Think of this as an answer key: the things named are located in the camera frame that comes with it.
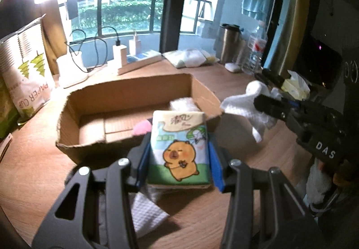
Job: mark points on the green snack package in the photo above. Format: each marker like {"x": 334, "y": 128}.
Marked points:
{"x": 7, "y": 114}

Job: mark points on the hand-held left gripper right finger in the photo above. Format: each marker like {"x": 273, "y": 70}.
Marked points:
{"x": 216, "y": 166}

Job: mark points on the pink soft sponge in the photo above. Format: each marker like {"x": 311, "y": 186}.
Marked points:
{"x": 141, "y": 127}

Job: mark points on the brown cardboard box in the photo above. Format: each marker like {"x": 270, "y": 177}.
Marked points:
{"x": 134, "y": 103}

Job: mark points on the white plastic wrapped pack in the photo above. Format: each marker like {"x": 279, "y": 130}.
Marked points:
{"x": 185, "y": 104}

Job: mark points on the yellow tissue pack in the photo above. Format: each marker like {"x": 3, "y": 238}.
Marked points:
{"x": 296, "y": 84}

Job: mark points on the white plug adapter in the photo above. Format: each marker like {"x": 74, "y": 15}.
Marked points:
{"x": 134, "y": 45}

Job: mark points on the clear plastic water bottle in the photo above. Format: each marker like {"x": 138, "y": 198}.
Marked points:
{"x": 254, "y": 49}

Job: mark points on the paper cup sleeve pack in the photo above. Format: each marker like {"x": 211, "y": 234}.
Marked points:
{"x": 26, "y": 72}

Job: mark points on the black balcony railing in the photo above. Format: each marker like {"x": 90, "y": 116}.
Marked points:
{"x": 123, "y": 11}

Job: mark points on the cartoon print tissue pack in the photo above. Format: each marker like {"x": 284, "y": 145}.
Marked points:
{"x": 179, "y": 150}

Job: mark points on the white paper towel sheet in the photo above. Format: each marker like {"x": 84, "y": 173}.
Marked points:
{"x": 147, "y": 214}

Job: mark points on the person's right hand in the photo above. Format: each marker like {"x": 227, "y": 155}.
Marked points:
{"x": 342, "y": 173}

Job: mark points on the steel thermos with black lid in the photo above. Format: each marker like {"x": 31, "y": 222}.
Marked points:
{"x": 229, "y": 44}

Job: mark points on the white round base device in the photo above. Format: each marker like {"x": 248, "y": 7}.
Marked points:
{"x": 71, "y": 70}

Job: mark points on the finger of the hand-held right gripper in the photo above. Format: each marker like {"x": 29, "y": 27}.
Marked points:
{"x": 269, "y": 107}
{"x": 270, "y": 76}

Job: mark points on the clear bag of white wipes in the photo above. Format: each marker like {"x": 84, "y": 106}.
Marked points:
{"x": 188, "y": 57}

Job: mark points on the white tissue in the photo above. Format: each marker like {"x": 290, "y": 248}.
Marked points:
{"x": 252, "y": 105}

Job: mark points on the white power strip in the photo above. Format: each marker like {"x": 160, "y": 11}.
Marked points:
{"x": 137, "y": 61}

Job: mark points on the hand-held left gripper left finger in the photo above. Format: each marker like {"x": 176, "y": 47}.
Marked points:
{"x": 142, "y": 159}

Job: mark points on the small white soap case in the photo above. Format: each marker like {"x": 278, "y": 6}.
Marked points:
{"x": 232, "y": 67}

